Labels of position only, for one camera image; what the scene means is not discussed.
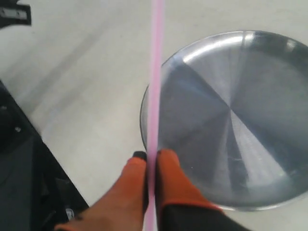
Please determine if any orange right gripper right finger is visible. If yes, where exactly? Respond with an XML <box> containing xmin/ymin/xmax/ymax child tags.
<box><xmin>155</xmin><ymin>149</ymin><xmax>246</xmax><ymax>231</ymax></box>

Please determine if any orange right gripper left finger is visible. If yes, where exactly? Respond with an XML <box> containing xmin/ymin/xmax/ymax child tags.
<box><xmin>54</xmin><ymin>151</ymin><xmax>147</xmax><ymax>231</ymax></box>

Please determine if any pink plastic stick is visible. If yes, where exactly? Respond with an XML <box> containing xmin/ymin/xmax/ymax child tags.
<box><xmin>144</xmin><ymin>0</ymin><xmax>165</xmax><ymax>231</ymax></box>

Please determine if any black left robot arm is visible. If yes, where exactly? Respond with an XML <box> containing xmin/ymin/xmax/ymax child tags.
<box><xmin>0</xmin><ymin>0</ymin><xmax>32</xmax><ymax>29</ymax></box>

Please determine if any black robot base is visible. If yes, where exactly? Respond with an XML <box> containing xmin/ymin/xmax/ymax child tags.
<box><xmin>0</xmin><ymin>85</ymin><xmax>88</xmax><ymax>231</ymax></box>

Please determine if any round stainless steel plate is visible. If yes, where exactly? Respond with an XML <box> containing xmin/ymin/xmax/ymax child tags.
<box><xmin>139</xmin><ymin>29</ymin><xmax>308</xmax><ymax>212</ymax></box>

